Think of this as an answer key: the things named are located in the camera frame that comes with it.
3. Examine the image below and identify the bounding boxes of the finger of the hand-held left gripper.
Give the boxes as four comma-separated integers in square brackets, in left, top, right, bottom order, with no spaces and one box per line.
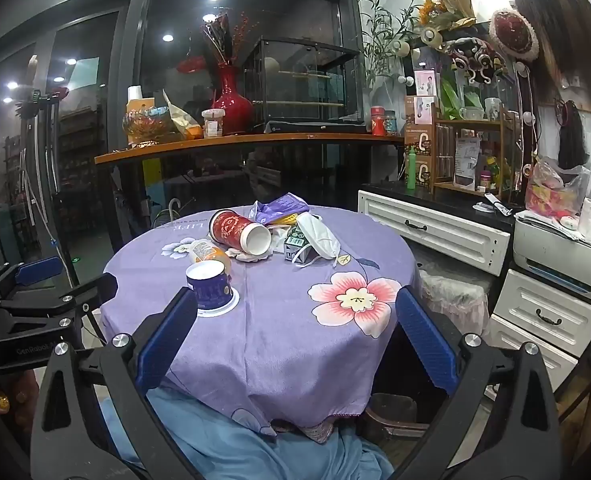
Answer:
[0,256,64,306]
[0,272,120,333]

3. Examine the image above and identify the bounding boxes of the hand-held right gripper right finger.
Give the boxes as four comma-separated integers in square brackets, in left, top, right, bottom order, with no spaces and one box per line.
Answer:
[394,285,561,480]

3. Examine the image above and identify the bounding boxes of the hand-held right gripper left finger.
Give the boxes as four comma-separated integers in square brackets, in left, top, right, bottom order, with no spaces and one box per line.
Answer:
[30,286,211,480]

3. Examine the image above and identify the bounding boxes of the blue yoghurt cup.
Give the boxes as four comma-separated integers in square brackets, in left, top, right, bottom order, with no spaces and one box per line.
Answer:
[185,259,240,318]

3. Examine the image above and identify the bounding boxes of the brown trash bin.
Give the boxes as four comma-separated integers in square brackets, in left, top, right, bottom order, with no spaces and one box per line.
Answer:
[364,392,431,443]

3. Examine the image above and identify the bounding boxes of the orange plastic bottle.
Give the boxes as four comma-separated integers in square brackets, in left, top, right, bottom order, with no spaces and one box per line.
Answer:
[189,239,232,276]

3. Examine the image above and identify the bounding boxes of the red paper cup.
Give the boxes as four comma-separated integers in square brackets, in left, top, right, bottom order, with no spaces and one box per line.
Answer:
[209,209,272,261]

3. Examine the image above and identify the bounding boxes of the white face mask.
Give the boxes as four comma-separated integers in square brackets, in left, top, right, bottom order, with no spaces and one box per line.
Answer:
[295,211,342,268]

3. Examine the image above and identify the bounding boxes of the green white milk carton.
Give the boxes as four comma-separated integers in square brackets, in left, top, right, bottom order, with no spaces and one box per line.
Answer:
[281,224,321,266]

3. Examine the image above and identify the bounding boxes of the purple plastic bag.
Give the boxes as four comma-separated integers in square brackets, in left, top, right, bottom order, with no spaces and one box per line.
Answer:
[248,192,312,226]

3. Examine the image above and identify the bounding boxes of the person's left hand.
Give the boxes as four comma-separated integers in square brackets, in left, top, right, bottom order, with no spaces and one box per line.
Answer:
[0,370,41,441]

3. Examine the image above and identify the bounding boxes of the wide white drawer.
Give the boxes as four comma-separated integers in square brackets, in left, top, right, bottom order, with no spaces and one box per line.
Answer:
[358,189,511,277]

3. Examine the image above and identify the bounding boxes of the purple floral tablecloth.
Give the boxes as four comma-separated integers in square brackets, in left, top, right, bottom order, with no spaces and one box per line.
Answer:
[99,205,419,433]

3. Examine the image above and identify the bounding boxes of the blue cloth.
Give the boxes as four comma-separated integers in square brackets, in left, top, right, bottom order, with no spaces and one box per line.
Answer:
[100,387,393,480]

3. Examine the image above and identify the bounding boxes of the white handheld device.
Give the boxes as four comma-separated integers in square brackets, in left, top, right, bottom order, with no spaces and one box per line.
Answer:
[473,192,513,216]

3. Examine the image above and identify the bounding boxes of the white printer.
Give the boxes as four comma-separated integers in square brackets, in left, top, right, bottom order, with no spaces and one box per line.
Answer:
[513,217,591,301]

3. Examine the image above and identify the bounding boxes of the black tripod stand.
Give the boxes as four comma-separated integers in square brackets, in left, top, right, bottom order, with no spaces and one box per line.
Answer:
[18,55,73,266]

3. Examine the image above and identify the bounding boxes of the glass candy bowl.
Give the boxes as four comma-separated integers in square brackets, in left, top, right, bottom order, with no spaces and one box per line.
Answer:
[122,107,173,148]

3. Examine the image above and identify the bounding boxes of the stacked brown boxes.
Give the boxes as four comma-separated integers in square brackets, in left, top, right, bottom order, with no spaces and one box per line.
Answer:
[404,96,436,191]

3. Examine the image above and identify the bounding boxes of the snack bag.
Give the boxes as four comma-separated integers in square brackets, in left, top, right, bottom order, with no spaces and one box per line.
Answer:
[162,89,201,141]

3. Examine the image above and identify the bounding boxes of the plastic bag of pink packets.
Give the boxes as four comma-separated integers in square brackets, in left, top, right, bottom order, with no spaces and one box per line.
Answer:
[525,156,591,221]

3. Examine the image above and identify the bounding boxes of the plastic jar white lid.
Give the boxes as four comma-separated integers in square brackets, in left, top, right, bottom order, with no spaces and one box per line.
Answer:
[201,109,226,139]

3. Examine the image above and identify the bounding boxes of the wooden rack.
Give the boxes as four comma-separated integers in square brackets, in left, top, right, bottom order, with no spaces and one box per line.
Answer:
[433,110,521,203]

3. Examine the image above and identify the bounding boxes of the wooden counter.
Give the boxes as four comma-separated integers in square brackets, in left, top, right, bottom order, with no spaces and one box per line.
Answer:
[94,132,406,165]

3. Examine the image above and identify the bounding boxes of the red vase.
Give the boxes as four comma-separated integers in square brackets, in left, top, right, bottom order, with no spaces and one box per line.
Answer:
[210,62,254,136]

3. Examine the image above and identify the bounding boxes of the black wig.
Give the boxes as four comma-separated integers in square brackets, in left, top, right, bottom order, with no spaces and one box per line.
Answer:
[558,101,590,168]

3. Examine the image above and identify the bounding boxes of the vanity mirror with bulbs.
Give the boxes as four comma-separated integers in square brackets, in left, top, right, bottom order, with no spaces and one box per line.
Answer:
[393,22,539,201]

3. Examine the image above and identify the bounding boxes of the glass display case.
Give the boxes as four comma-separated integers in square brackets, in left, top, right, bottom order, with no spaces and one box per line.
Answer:
[242,36,366,133]

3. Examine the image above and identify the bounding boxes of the lion dance toy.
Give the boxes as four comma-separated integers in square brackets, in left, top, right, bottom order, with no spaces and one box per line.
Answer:
[443,37,509,86]

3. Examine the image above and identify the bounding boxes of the dried flower bunch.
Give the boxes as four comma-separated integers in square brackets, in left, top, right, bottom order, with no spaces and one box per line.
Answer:
[201,10,256,68]

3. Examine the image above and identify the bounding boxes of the green leafy plant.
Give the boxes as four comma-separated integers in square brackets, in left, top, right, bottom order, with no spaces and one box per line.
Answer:
[358,0,426,86]

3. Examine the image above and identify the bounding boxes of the red round hat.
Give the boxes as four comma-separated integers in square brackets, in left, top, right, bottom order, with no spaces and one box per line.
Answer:
[489,7,540,63]

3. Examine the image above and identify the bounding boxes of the sunflower bouquet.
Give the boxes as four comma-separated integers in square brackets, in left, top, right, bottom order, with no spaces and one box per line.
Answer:
[418,0,476,31]

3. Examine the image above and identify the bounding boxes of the brown wig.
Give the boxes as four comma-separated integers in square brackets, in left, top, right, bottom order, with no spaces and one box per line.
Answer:
[513,0,591,111]

